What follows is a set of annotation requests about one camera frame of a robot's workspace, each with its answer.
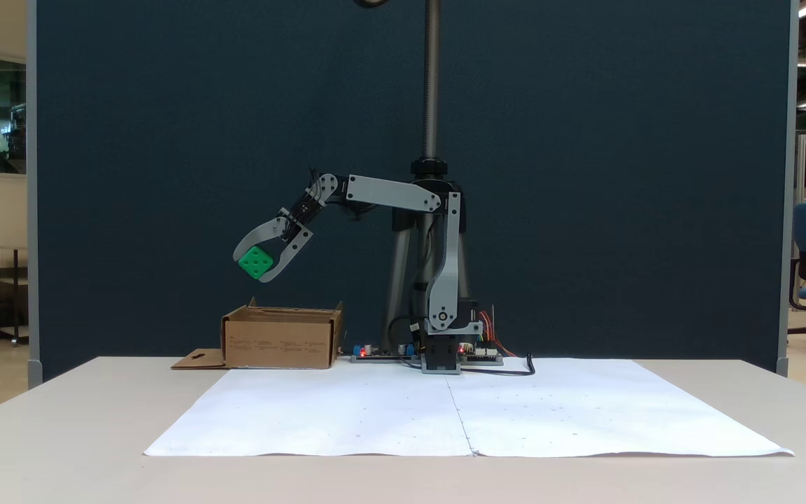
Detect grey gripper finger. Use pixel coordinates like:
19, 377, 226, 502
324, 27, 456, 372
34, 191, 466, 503
260, 227, 314, 284
233, 216, 292, 265

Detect green dice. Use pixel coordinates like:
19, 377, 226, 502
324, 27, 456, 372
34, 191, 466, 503
237, 245, 275, 281

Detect brown cardboard box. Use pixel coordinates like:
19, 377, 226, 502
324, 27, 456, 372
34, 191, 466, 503
171, 297, 345, 370

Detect dark blue partition panel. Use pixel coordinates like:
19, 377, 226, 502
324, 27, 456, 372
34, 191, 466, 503
27, 0, 800, 383

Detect blue circuit board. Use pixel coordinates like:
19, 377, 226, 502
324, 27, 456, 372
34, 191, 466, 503
350, 342, 423, 364

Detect black and metal tripod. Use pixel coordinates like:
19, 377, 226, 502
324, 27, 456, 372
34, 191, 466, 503
381, 0, 474, 352

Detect black wheeled cart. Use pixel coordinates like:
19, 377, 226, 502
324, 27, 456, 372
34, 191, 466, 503
0, 245, 29, 346

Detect white paper sheet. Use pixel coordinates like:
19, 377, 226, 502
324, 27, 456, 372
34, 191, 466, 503
143, 358, 795, 459

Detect black looped motor cable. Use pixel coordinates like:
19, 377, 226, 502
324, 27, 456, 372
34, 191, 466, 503
386, 315, 423, 359

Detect coloured jumper wire bundle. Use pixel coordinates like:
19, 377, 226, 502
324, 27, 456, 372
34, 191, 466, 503
476, 304, 518, 358

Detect circuit board with coloured wires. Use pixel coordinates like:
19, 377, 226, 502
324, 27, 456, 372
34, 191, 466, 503
460, 341, 504, 367

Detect framed wall window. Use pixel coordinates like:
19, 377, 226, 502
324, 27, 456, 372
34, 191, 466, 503
0, 50, 28, 180

